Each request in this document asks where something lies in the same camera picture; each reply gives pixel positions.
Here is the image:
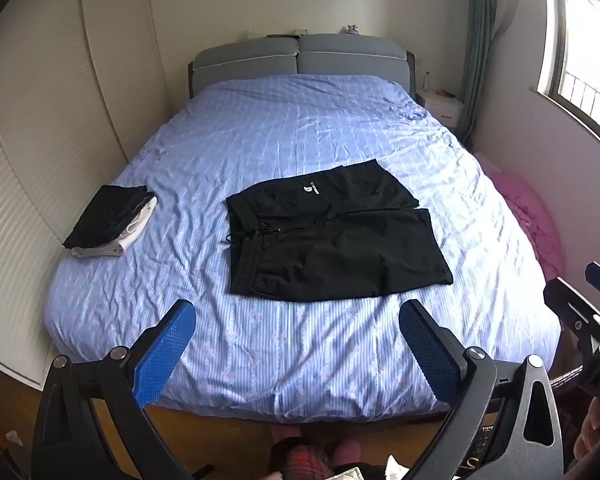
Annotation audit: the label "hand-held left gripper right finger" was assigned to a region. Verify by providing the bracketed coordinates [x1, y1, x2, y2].
[399, 299, 566, 480]

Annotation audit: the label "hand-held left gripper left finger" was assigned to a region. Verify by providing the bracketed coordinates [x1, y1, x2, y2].
[31, 299, 197, 480]

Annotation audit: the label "black pants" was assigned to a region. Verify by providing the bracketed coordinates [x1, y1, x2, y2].
[224, 159, 454, 303]

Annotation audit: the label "person's right hand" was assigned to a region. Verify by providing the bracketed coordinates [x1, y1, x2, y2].
[573, 402, 600, 461]

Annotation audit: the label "pink cloth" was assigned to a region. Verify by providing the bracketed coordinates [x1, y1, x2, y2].
[480, 155, 566, 281]

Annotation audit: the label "pink slipper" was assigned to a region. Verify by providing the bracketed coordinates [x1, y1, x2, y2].
[332, 437, 371, 466]

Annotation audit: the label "folded black garment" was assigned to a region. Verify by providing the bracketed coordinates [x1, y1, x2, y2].
[62, 185, 151, 251]

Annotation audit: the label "person's plaid trouser leg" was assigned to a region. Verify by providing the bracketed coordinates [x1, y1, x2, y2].
[267, 437, 341, 480]

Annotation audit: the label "window with metal bars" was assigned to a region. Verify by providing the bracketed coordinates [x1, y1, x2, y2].
[537, 0, 600, 156]

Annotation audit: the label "white nightstand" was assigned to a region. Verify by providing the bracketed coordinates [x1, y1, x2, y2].
[415, 91, 467, 136]

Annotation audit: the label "white sliding door wardrobe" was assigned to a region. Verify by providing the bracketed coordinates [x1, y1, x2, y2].
[0, 0, 181, 391]

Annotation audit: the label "bed with blue sheet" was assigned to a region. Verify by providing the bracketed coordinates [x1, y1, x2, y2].
[47, 74, 563, 423]

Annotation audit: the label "green curtain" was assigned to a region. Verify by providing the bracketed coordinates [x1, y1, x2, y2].
[462, 0, 501, 146]

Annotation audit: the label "grey padded headboard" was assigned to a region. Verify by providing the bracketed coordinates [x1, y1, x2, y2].
[187, 34, 418, 101]

